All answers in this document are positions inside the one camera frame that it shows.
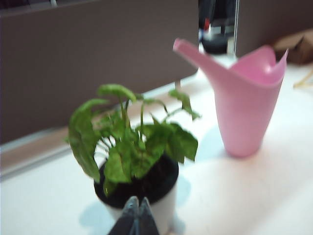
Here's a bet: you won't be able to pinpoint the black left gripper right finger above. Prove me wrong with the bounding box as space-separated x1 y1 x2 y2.
138 196 160 235

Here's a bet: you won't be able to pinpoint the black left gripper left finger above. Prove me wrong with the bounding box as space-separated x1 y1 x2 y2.
108 196 140 235

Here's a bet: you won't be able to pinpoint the pink plastic watering can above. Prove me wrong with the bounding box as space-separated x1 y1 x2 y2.
172 38 289 158

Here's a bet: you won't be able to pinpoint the white plant pot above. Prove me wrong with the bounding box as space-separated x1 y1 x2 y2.
93 153 179 235

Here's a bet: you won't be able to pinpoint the green leafy plant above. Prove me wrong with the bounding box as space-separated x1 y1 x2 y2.
65 84 201 196

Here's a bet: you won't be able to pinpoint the long brown desk partition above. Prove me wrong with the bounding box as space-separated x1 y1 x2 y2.
0 0 199 145

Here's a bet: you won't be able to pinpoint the light wooden sticks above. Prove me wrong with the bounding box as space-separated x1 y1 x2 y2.
293 70 313 89

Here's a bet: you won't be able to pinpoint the brown cardboard box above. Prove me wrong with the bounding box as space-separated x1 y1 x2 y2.
272 31 313 65

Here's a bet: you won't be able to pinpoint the brown partition with white edge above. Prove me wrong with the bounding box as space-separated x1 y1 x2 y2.
236 0 313 59

